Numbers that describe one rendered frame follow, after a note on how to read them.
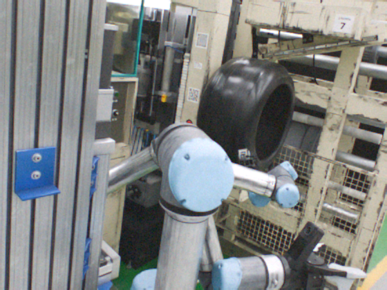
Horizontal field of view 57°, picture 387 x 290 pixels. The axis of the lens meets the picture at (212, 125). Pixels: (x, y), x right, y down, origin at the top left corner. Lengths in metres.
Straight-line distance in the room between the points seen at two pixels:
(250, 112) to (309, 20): 0.62
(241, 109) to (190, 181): 0.97
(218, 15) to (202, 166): 1.34
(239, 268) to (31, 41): 0.61
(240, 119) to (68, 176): 0.90
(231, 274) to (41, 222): 0.42
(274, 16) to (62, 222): 1.50
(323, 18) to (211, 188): 1.40
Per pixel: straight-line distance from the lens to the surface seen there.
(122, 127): 1.98
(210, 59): 1.87
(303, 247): 0.90
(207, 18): 1.89
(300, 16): 1.94
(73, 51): 0.76
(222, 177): 0.63
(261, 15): 2.03
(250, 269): 0.84
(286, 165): 1.31
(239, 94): 1.57
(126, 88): 1.93
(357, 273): 0.95
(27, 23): 0.72
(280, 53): 2.10
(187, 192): 0.62
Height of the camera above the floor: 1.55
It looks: 14 degrees down
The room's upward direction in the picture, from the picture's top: 10 degrees clockwise
